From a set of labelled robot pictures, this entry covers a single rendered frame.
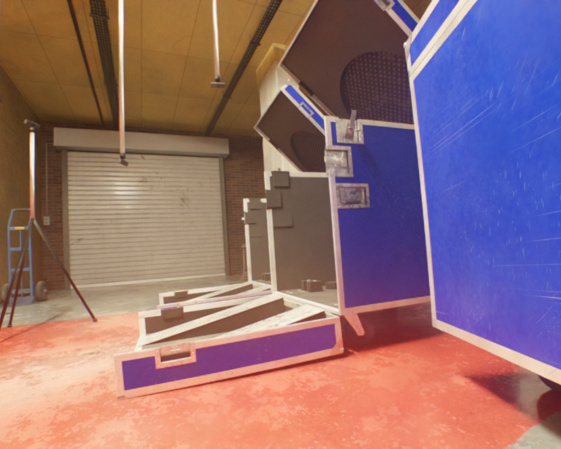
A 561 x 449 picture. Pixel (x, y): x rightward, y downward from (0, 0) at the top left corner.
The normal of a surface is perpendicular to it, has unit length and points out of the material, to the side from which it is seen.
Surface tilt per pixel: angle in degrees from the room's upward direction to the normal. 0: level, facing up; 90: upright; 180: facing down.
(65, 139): 90
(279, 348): 90
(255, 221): 90
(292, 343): 90
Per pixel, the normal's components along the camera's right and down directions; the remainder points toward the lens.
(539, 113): -1.00, 0.07
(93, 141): 0.40, -0.07
